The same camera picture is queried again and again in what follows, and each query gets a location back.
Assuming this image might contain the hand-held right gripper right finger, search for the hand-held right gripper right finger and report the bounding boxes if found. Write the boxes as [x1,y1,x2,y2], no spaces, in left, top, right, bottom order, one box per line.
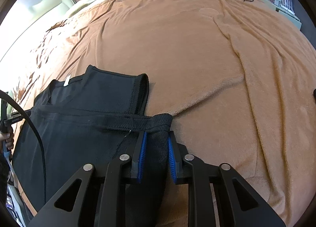
[168,131,287,227]

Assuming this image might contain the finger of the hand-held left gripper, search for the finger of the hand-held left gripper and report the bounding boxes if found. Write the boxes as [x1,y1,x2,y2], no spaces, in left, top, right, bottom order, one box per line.
[11,110,33,120]

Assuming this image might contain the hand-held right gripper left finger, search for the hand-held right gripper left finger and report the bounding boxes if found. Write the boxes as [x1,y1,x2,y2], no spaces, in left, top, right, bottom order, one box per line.
[27,132,149,227]

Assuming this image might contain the black knit garment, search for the black knit garment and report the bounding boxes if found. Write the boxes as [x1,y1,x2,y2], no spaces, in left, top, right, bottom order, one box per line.
[11,65,173,227]

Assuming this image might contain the person's left hand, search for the person's left hand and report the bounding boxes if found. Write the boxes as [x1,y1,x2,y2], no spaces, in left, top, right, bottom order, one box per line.
[0,131,14,151]

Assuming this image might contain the brown fleece blanket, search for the brown fleece blanket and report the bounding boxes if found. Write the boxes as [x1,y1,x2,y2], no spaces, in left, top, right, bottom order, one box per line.
[15,0,316,227]

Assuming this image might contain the black cable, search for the black cable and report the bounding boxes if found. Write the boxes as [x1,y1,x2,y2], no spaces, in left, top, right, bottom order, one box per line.
[0,90,47,205]

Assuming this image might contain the white cable with blue plug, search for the white cable with blue plug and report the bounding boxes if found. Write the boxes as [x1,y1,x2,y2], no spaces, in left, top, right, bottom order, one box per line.
[3,151,19,194]

